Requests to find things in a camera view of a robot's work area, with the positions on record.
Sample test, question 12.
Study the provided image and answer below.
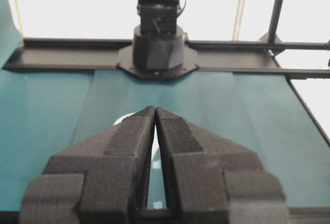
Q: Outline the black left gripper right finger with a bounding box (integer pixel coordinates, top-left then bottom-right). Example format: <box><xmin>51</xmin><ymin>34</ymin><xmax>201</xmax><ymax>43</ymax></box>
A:
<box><xmin>155</xmin><ymin>107</ymin><xmax>289</xmax><ymax>223</ymax></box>

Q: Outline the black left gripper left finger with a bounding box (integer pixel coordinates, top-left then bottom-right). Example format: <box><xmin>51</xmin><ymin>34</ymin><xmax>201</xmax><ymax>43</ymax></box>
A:
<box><xmin>19</xmin><ymin>106</ymin><xmax>155</xmax><ymax>223</ymax></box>

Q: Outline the white paper cup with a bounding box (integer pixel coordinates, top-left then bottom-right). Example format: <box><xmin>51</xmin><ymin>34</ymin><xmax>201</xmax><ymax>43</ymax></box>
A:
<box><xmin>114</xmin><ymin>113</ymin><xmax>161</xmax><ymax>170</ymax></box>

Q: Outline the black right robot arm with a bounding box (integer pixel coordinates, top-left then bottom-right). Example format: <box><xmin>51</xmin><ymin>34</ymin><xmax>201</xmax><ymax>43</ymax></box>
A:
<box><xmin>117</xmin><ymin>0</ymin><xmax>198</xmax><ymax>80</ymax></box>

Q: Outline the black aluminium frame rail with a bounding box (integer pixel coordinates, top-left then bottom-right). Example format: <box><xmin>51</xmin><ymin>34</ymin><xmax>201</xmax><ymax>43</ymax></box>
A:
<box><xmin>4</xmin><ymin>38</ymin><xmax>329</xmax><ymax>80</ymax></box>

